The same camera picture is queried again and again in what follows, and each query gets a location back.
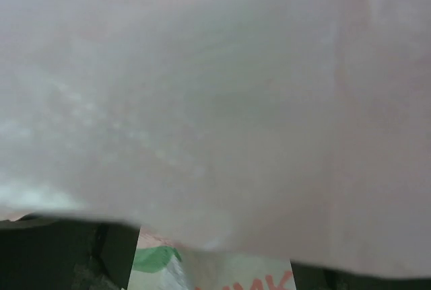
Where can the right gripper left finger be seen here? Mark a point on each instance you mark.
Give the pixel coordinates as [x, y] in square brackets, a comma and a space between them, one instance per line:
[52, 253]

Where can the pink plastic bag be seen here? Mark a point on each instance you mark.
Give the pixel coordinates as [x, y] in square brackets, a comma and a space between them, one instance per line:
[290, 129]

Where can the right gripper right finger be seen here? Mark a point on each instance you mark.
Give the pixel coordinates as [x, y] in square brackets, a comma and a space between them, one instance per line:
[318, 278]

